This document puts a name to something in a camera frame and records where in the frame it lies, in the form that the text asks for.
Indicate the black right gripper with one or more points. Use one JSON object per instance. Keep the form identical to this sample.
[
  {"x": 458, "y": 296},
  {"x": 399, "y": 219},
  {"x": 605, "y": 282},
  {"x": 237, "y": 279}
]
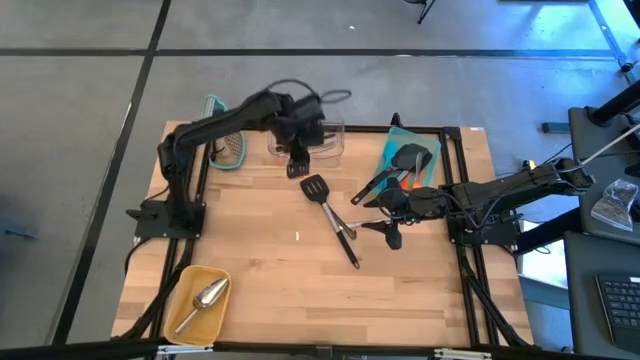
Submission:
[{"x": 420, "y": 205}]

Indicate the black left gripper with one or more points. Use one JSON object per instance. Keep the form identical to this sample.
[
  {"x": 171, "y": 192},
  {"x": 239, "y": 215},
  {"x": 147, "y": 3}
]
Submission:
[{"x": 302, "y": 125}]

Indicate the silver butter knife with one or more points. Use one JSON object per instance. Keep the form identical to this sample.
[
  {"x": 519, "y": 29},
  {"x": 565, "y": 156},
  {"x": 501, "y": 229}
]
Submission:
[{"x": 352, "y": 224}]

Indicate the all-black slotted spatula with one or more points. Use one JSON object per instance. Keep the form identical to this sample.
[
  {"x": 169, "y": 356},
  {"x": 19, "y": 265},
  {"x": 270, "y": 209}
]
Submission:
[{"x": 367, "y": 190}]

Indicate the slotted black turner steel neck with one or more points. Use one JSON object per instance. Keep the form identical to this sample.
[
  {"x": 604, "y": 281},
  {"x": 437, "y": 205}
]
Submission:
[{"x": 315, "y": 187}]

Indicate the narrow teal silicone spatula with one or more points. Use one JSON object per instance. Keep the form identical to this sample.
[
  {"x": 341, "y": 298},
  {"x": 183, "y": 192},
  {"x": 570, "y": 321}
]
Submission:
[{"x": 390, "y": 147}]

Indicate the silver metal scoop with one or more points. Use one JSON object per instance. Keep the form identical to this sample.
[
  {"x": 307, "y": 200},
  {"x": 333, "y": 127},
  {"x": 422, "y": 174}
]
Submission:
[{"x": 207, "y": 297}]

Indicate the yellow-orange plastic bin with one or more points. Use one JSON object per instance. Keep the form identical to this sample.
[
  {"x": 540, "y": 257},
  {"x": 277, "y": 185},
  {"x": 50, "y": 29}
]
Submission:
[{"x": 210, "y": 325}]

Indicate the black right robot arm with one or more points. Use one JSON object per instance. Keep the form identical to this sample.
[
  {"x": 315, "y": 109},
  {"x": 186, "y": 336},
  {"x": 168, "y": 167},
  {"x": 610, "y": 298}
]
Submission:
[{"x": 510, "y": 190}]

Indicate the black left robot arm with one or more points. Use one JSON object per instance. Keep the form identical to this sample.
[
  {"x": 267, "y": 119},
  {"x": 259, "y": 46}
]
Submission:
[{"x": 220, "y": 122}]

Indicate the clear plastic bin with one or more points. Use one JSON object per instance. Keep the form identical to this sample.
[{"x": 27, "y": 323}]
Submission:
[{"x": 332, "y": 145}]

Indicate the teal translucent plastic bin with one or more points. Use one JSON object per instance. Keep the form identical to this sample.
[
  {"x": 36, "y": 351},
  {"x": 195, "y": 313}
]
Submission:
[{"x": 400, "y": 137}]

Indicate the yellow power plug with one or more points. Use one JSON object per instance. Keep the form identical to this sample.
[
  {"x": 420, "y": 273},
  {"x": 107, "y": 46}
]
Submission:
[{"x": 528, "y": 163}]

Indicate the black stand leg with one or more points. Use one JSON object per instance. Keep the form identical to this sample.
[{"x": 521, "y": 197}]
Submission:
[{"x": 424, "y": 11}]

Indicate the black desk beam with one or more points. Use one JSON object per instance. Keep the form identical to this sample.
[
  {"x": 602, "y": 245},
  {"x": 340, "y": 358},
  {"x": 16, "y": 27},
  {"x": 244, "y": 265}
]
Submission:
[{"x": 550, "y": 230}]

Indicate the grey-blue floor bar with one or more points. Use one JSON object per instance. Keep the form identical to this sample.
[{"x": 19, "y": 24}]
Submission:
[{"x": 555, "y": 128}]

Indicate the dark grey desk with keyboard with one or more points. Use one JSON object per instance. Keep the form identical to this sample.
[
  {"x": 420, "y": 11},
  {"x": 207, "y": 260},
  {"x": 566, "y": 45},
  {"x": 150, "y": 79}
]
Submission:
[{"x": 580, "y": 300}]

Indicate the clear plastic bag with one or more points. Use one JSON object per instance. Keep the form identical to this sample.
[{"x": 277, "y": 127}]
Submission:
[{"x": 617, "y": 200}]

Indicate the black desk leg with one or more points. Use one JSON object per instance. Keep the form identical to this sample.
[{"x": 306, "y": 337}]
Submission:
[{"x": 615, "y": 105}]

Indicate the black computer keyboard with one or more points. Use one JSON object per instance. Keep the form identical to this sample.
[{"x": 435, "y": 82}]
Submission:
[{"x": 622, "y": 310}]

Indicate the metal table leg with caster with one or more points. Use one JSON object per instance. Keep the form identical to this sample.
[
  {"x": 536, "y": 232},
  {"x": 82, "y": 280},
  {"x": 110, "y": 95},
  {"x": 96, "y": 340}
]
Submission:
[{"x": 607, "y": 35}]

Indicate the black rig crossbar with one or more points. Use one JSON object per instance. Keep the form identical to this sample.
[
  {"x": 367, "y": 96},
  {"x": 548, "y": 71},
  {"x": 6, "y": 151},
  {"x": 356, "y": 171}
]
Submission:
[{"x": 75, "y": 350}]

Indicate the black camera mount knob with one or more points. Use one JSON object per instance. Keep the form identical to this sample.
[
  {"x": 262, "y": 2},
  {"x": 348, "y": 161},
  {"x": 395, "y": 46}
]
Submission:
[{"x": 395, "y": 119}]

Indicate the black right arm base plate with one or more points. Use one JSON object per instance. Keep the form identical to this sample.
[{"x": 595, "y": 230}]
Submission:
[{"x": 500, "y": 239}]

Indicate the silver bracket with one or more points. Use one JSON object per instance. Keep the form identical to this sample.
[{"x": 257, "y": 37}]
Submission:
[
  {"x": 185, "y": 348},
  {"x": 462, "y": 354}
]

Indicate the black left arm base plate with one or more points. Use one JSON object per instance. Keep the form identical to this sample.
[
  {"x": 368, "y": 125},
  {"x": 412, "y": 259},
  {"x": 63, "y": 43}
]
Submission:
[{"x": 150, "y": 227}]

